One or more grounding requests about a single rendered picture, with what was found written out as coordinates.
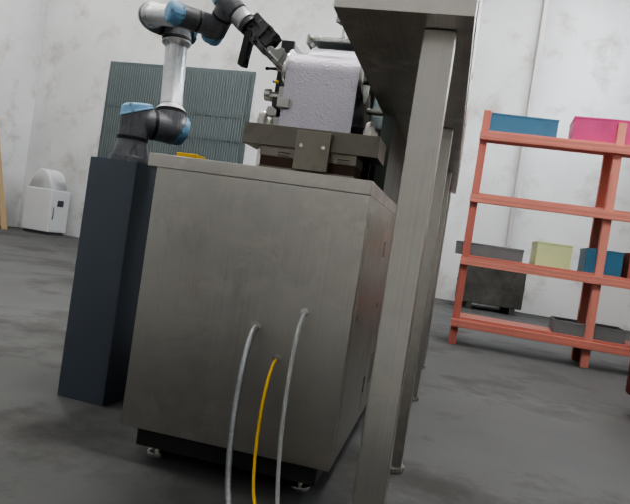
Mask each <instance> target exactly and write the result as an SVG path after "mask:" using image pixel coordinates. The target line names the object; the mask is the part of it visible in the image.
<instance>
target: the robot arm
mask: <svg viewBox="0 0 630 504"><path fill-rule="evenodd" d="M212 2H213V4H214V5H215V7H214V9H213V11H212V13H211V14H210V13H208V12H205V11H202V10H199V9H197V8H194V7H191V6H188V5H185V4H183V3H181V2H179V1H174V0H170V1H169V2H168V3H167V4H162V3H159V2H155V1H147V2H144V3H143V4H142V5H141V6H140V7H139V9H138V18H139V21H140V22H141V24H142V25H143V26H144V27H145V28H146V29H147V30H149V31H151V32H153V33H155V34H158V35H161V36H162V43H163V45H164V46H165V55H164V66H163V77H162V89H161V100H160V104H159V105H158V106H157V107H156V110H153V105H151V104H147V103H137V102H127V103H124V104H122V106H121V111H120V114H119V115H120V116H119V123H118V131H117V138H116V142H115V144H114V146H113V148H112V150H111V152H110V154H109V159H117V160H125V161H133V162H139V163H143V164H146V165H148V161H149V152H148V140H153V141H158V142H162V143H167V144H169V145H181V144H182V143H183V142H184V141H185V140H186V138H187V136H188V134H189V130H190V119H189V118H187V117H185V115H186V111H185V110H184V109H183V107H182V104H183V93H184V81H185V69H186V57H187V50H188V49H189V48H191V45H193V44H194V43H195V42H196V39H197V35H198V33H199V34H201V38H202V39H203V41H204V42H206V43H208V44H209V45H211V46H218V45H219V44H220V43H221V41H222V40H223V39H224V38H225V36H226V33H227V31H228V29H229V28H230V26H231V24H233V25H234V26H235V28H236V29H237V30H238V31H240V32H241V33H242V34H243V35H244V37H243V41H242V45H241V50H240V54H239V58H238V62H237V64H238V65H239V66H241V67H242V68H248V64H249V60H250V56H251V52H252V48H253V45H254V46H256V47H257V48H258V49H259V51H260V52H261V53H262V54H263V55H265V56H266V57H267V58H268V59H269V60H270V61H271V62H272V63H273V64H274V65H275V66H276V67H277V69H279V70H282V65H283V63H284V61H286V58H287V55H288V53H287V52H285V49H284V48H282V47H281V48H278V49H275V48H276V47H277V46H278V45H279V43H280V42H281V41H282V39H281V37H280V36H279V34H278V33H277V32H276V31H275V30H274V28H273V27H272V26H271V25H269V24H268V23H267V22H266V21H265V20H264V19H263V18H262V16H261V15H260V14H259V13H258V12H256V13H255V14H253V13H252V12H251V11H250V9H249V8H248V7H247V6H246V5H245V4H244V3H243V2H242V1H241V0H212ZM269 51H270V52H269Z"/></svg>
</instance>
